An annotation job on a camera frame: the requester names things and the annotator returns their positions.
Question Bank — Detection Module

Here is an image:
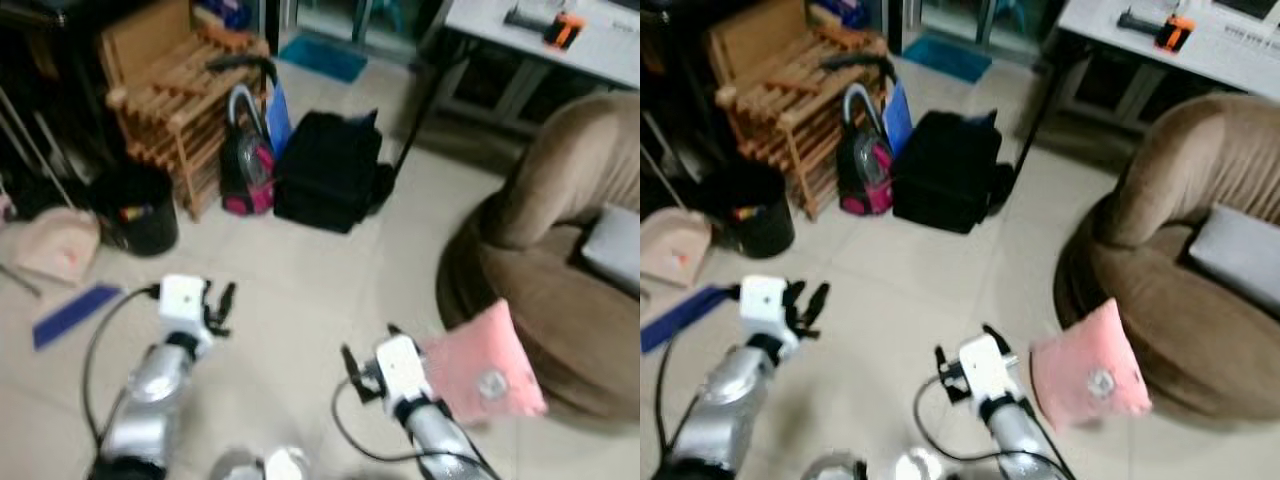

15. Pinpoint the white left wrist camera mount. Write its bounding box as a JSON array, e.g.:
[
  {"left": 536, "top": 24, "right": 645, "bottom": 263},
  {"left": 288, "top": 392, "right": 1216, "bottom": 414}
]
[
  {"left": 158, "top": 275, "right": 214, "bottom": 351},
  {"left": 740, "top": 275, "right": 797, "bottom": 351}
]

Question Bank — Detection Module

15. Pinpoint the black waste bin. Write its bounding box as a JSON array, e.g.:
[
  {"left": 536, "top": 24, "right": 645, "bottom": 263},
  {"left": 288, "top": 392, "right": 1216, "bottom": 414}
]
[
  {"left": 700, "top": 163, "right": 797, "bottom": 260},
  {"left": 92, "top": 163, "right": 180, "bottom": 258}
]

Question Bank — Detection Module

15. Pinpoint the orange black tool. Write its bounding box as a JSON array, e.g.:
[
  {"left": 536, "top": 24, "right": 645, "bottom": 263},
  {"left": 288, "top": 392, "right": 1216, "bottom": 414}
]
[
  {"left": 543, "top": 12, "right": 585, "bottom": 52},
  {"left": 1153, "top": 15, "right": 1197, "bottom": 54}
]

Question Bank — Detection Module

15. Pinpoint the pale pink dustpan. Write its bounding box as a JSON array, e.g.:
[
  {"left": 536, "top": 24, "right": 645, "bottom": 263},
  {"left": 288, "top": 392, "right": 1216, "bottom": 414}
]
[
  {"left": 640, "top": 207, "right": 714, "bottom": 290},
  {"left": 12, "top": 207, "right": 102, "bottom": 288}
]

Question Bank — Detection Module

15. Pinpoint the wooden slatted rack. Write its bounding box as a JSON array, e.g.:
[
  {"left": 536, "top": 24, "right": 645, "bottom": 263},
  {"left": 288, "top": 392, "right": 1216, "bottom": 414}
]
[
  {"left": 98, "top": 0, "right": 272, "bottom": 222},
  {"left": 708, "top": 0, "right": 891, "bottom": 222}
]

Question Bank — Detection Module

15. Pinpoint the white table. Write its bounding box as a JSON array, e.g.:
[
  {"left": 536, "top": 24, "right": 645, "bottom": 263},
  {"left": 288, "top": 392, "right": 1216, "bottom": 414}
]
[
  {"left": 430, "top": 0, "right": 641, "bottom": 137},
  {"left": 1045, "top": 0, "right": 1280, "bottom": 136}
]

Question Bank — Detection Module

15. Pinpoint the thin black pole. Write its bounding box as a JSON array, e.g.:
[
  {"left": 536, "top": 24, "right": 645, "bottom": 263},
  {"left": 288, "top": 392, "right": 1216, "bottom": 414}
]
[
  {"left": 1011, "top": 40, "right": 1087, "bottom": 179},
  {"left": 394, "top": 40, "right": 471, "bottom": 179}
]

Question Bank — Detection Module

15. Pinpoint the black fabric bag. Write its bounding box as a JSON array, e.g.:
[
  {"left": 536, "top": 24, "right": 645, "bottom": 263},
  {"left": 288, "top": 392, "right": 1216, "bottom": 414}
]
[
  {"left": 890, "top": 108, "right": 1014, "bottom": 236},
  {"left": 272, "top": 108, "right": 397, "bottom": 235}
]

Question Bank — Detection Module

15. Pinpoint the robot left leg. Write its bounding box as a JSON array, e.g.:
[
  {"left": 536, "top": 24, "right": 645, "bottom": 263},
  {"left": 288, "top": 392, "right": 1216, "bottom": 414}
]
[{"left": 800, "top": 451, "right": 869, "bottom": 480}]

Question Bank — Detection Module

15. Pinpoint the pink pillow with grey print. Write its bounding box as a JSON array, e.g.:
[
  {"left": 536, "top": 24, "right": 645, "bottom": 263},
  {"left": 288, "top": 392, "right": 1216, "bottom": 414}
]
[
  {"left": 1030, "top": 298, "right": 1153, "bottom": 431},
  {"left": 420, "top": 298, "right": 549, "bottom": 427}
]

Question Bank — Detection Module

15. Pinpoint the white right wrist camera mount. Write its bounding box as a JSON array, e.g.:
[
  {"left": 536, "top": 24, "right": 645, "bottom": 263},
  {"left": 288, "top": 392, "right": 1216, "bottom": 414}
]
[
  {"left": 375, "top": 335, "right": 434, "bottom": 407},
  {"left": 958, "top": 335, "right": 1020, "bottom": 403}
]

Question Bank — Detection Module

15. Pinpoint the dark cabinet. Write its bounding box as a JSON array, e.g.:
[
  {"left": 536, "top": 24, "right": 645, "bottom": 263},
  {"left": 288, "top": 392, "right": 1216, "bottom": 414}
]
[
  {"left": 0, "top": 0, "right": 113, "bottom": 206},
  {"left": 640, "top": 0, "right": 723, "bottom": 201}
]

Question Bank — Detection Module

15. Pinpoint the grey cushion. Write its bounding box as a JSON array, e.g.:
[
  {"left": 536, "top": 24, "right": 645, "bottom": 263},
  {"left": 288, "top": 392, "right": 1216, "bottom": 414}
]
[
  {"left": 580, "top": 204, "right": 641, "bottom": 297},
  {"left": 1188, "top": 203, "right": 1280, "bottom": 313}
]

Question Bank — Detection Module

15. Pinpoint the dark blue flat strip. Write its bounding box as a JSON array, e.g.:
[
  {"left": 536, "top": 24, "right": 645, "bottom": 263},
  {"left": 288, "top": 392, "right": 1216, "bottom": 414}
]
[
  {"left": 32, "top": 284, "right": 123, "bottom": 352},
  {"left": 640, "top": 284, "right": 737, "bottom": 354}
]

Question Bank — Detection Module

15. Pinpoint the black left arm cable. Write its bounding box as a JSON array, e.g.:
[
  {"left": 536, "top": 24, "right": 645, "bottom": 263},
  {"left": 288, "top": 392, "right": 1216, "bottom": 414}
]
[
  {"left": 82, "top": 285, "right": 161, "bottom": 453},
  {"left": 654, "top": 288, "right": 747, "bottom": 453}
]

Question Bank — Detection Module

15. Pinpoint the pink black vacuum cleaner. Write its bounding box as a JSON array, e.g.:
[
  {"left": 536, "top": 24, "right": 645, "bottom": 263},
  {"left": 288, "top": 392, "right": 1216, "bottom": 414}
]
[
  {"left": 205, "top": 54, "right": 282, "bottom": 218},
  {"left": 820, "top": 54, "right": 897, "bottom": 218}
]

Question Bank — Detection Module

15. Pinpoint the robot leg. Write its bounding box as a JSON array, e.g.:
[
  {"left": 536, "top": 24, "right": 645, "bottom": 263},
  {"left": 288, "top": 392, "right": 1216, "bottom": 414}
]
[
  {"left": 890, "top": 447, "right": 947, "bottom": 480},
  {"left": 800, "top": 451, "right": 869, "bottom": 480},
  {"left": 264, "top": 446, "right": 314, "bottom": 480}
]

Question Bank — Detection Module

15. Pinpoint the blue flat board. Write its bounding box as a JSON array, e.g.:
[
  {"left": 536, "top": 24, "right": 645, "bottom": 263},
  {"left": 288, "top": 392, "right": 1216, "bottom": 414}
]
[
  {"left": 885, "top": 80, "right": 914, "bottom": 157},
  {"left": 264, "top": 78, "right": 294, "bottom": 157}
]

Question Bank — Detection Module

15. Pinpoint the brown beanbag sofa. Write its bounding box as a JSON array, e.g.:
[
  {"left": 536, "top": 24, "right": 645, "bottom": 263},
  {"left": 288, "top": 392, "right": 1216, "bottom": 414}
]
[
  {"left": 1053, "top": 92, "right": 1280, "bottom": 421},
  {"left": 437, "top": 92, "right": 641, "bottom": 421}
]

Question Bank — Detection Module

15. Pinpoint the robot right leg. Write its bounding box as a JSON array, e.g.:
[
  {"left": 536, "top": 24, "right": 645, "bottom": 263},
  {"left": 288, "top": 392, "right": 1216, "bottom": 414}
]
[
  {"left": 890, "top": 447, "right": 947, "bottom": 480},
  {"left": 264, "top": 446, "right": 314, "bottom": 480}
]

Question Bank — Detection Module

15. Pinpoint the blue floor mat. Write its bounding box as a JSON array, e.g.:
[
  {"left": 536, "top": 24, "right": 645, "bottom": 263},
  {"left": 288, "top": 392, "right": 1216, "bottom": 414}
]
[
  {"left": 900, "top": 35, "right": 994, "bottom": 85},
  {"left": 277, "top": 35, "right": 369, "bottom": 85}
]

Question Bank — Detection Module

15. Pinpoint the black elongated device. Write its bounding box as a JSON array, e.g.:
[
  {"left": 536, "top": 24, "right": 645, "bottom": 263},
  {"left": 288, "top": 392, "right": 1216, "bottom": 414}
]
[
  {"left": 1115, "top": 8, "right": 1167, "bottom": 34},
  {"left": 503, "top": 5, "right": 553, "bottom": 32}
]

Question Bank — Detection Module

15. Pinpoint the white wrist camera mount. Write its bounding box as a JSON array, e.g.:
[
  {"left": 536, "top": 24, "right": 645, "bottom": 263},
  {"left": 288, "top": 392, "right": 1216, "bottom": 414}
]
[
  {"left": 158, "top": 275, "right": 214, "bottom": 351},
  {"left": 958, "top": 335, "right": 1020, "bottom": 403},
  {"left": 740, "top": 275, "right": 797, "bottom": 351},
  {"left": 375, "top": 335, "right": 434, "bottom": 407}
]

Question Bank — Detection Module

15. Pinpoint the grey broom handle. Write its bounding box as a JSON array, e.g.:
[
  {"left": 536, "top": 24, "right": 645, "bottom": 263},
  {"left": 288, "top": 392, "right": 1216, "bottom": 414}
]
[
  {"left": 640, "top": 110, "right": 693, "bottom": 213},
  {"left": 0, "top": 85, "right": 77, "bottom": 211}
]

